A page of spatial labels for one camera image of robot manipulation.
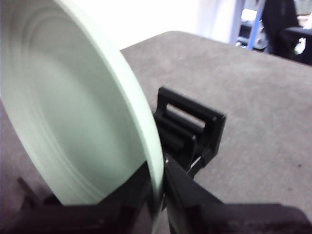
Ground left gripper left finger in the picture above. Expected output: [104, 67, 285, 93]
[36, 162, 153, 234]

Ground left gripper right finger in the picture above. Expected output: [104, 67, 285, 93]
[165, 159, 312, 234]

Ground pale green round plate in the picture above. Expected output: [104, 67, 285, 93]
[0, 0, 164, 234]

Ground black plate rack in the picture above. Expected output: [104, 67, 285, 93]
[16, 87, 226, 208]

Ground blue metal post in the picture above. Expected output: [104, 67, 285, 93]
[248, 0, 263, 49]

